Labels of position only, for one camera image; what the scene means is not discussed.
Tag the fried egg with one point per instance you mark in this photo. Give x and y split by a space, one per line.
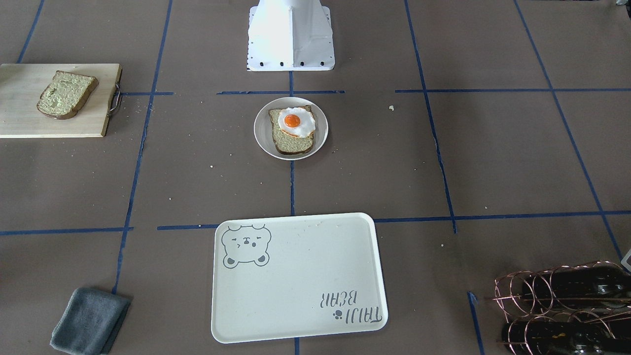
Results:
296 122

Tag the wooden cutting board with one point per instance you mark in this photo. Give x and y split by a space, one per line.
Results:
22 84

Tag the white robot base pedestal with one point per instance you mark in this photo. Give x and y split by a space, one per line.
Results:
290 35

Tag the dark wine bottle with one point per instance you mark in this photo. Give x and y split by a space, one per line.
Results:
601 286
561 338

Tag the grey folded cloth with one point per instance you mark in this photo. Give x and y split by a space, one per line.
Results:
90 323

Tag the upper dark wine bottle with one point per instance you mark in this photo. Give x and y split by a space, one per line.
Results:
601 286

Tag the bread slice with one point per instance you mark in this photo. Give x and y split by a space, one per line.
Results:
66 94
286 144

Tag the beige round plate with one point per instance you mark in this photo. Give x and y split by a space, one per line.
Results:
263 129

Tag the lower dark wine bottle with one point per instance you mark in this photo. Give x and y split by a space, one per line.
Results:
561 338

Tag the beige bear tray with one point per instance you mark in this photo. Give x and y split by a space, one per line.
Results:
296 276

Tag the copper wire bottle rack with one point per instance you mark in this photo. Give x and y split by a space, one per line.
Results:
508 297

